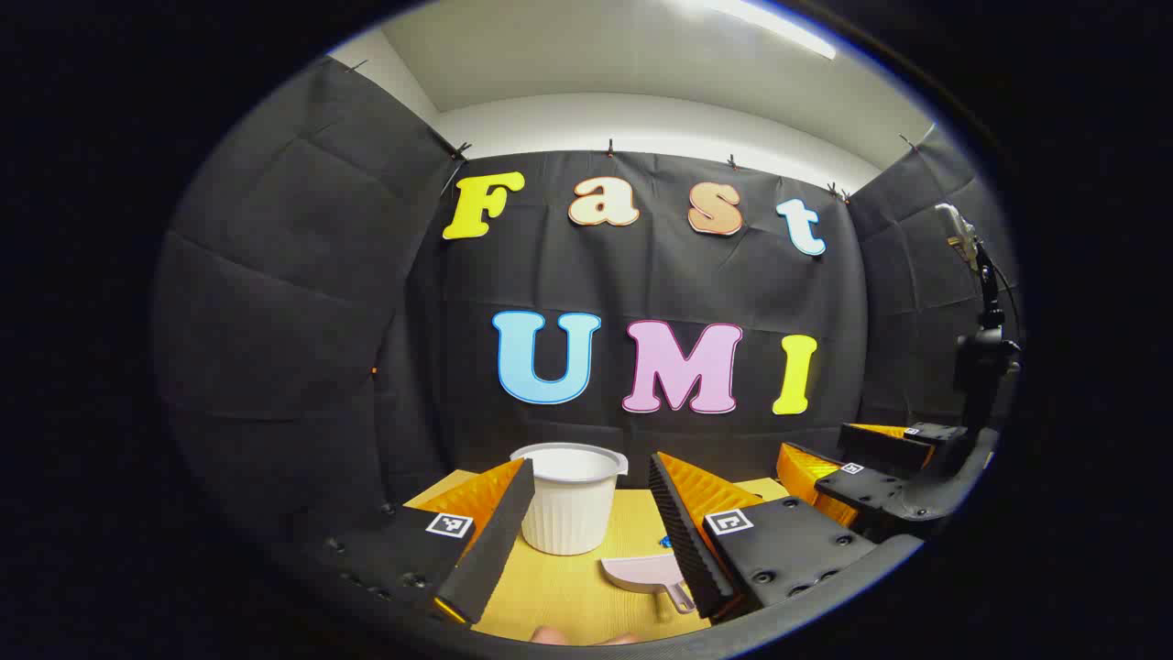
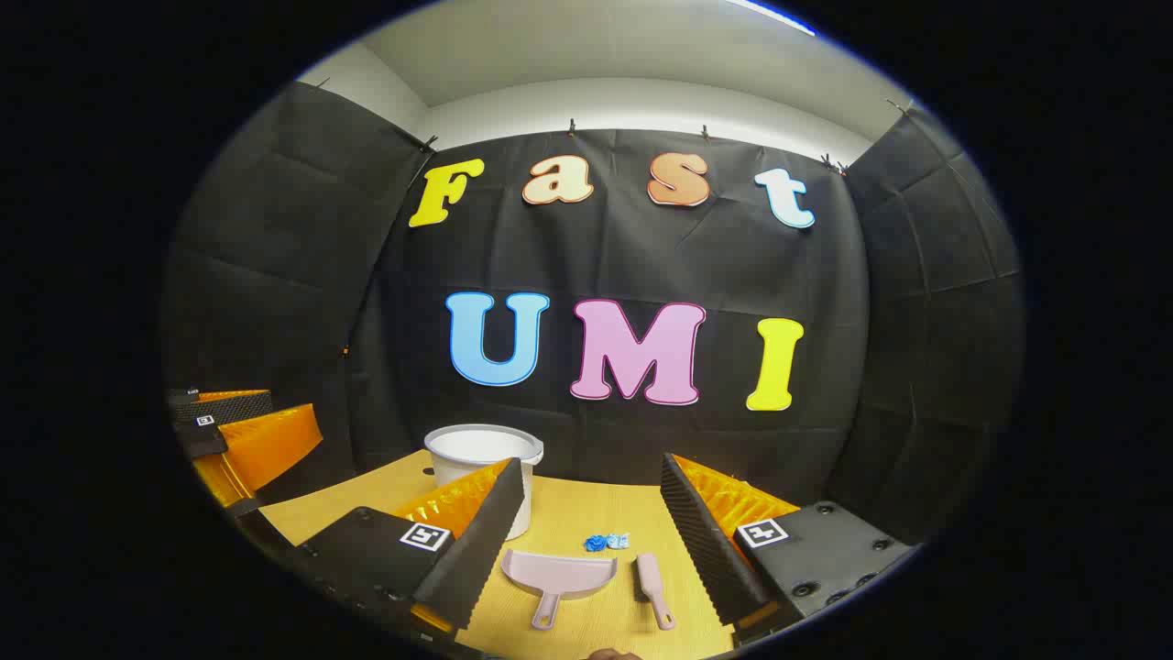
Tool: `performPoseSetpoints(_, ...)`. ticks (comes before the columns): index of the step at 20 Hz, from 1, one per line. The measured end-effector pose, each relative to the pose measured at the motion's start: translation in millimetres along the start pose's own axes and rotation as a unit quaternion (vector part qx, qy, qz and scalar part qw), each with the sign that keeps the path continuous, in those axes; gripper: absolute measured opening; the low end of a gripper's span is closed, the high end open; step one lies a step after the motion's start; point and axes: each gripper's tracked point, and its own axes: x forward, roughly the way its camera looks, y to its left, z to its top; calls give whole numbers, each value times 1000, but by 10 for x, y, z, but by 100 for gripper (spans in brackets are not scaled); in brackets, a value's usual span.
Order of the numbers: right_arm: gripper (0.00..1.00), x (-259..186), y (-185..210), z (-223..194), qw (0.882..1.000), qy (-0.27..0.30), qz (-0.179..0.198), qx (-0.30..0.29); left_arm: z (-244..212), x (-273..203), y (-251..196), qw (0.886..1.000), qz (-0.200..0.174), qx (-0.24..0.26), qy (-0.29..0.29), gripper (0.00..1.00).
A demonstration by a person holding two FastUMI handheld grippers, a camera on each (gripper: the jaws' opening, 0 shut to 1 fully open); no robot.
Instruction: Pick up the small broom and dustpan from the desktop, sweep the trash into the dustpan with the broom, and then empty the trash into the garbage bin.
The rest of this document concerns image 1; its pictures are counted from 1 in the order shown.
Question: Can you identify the white ribbed garbage bin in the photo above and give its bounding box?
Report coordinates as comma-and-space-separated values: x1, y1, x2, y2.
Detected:
510, 442, 630, 556

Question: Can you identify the wooden desktop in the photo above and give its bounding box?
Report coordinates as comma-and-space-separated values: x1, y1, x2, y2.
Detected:
403, 469, 798, 647

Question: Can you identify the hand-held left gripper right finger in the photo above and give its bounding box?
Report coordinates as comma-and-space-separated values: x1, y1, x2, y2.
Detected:
647, 451, 885, 624

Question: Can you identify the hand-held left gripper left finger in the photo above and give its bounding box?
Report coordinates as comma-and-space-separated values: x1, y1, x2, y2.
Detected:
321, 456, 538, 629

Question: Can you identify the mauve plastic dustpan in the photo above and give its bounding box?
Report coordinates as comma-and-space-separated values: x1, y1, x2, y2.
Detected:
600, 553, 697, 615

